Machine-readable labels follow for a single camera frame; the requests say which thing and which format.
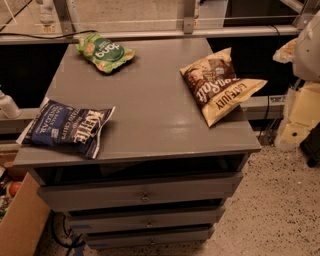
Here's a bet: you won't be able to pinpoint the green rice chip bag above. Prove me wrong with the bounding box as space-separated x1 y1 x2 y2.
75 33 135 74

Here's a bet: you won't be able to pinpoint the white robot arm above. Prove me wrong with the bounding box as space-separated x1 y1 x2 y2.
273 11 320 151

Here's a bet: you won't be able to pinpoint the brown Late July chip bag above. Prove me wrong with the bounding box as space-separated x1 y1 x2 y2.
180 48 267 127

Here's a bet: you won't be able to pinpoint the blue Kettle chip bag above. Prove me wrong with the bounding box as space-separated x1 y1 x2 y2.
16 97 115 159

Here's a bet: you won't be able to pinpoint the grey drawer cabinet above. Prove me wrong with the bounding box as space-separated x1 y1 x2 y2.
15 39 260 242

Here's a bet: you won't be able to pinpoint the top grey drawer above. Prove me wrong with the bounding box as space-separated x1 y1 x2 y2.
38 172 242 212

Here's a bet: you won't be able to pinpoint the grey drawer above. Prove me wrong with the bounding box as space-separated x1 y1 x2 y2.
68 206 225 234
38 172 242 212
86 225 214 249

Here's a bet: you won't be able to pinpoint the bottom grey drawer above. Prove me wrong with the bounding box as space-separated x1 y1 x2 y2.
86 225 214 249

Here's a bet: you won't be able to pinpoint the middle grey drawer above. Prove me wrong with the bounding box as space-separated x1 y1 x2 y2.
68 206 225 234

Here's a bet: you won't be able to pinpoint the white cylinder at left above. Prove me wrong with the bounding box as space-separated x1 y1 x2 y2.
0 90 21 119

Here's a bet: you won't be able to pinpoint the red round object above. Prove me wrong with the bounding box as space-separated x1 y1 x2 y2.
9 182 21 197

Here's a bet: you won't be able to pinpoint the cardboard box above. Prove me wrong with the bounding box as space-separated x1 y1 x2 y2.
0 173 50 256

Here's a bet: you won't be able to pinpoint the black cable on rail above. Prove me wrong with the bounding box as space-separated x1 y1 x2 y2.
0 29 98 40

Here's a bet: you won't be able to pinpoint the metal railing frame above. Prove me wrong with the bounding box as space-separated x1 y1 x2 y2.
0 0 319 44

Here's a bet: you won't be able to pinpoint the black floor cables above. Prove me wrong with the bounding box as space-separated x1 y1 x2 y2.
49 211 87 256

